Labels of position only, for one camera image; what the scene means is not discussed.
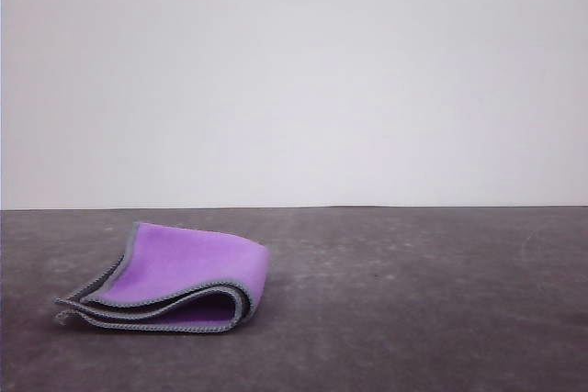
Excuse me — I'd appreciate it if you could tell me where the purple towel with grey hem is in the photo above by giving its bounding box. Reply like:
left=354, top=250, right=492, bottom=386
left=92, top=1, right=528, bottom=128
left=52, top=220, right=269, bottom=335

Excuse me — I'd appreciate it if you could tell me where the grey table cloth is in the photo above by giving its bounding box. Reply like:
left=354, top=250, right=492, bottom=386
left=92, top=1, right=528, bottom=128
left=0, top=205, right=588, bottom=392

